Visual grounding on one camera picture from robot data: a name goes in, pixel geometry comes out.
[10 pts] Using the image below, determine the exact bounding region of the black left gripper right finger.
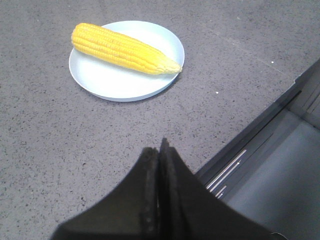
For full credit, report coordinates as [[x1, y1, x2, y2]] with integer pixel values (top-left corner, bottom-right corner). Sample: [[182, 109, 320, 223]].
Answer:
[[159, 138, 274, 240]]

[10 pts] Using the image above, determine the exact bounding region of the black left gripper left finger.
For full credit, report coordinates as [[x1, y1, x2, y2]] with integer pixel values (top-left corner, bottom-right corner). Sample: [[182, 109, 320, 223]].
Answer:
[[51, 147, 159, 240]]

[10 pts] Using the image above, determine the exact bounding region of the light blue round plate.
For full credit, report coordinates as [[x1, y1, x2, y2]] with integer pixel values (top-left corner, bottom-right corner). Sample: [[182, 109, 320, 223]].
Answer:
[[69, 20, 185, 102]]

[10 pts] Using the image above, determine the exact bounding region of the yellow corn cob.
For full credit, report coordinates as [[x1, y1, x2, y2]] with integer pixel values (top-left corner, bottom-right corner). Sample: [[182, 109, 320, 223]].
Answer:
[[71, 23, 182, 75]]

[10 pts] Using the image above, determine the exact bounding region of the dark cabinet drawer front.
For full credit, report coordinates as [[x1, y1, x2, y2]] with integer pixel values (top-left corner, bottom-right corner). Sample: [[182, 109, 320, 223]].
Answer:
[[196, 62, 320, 240]]

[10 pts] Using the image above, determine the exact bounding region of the short silver drawer handle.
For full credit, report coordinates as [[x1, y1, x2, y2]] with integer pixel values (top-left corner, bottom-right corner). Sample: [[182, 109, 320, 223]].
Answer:
[[215, 185, 227, 199]]

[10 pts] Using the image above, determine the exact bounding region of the long silver drawer handle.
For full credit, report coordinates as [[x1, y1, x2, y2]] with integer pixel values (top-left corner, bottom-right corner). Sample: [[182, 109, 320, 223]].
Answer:
[[206, 149, 247, 192]]

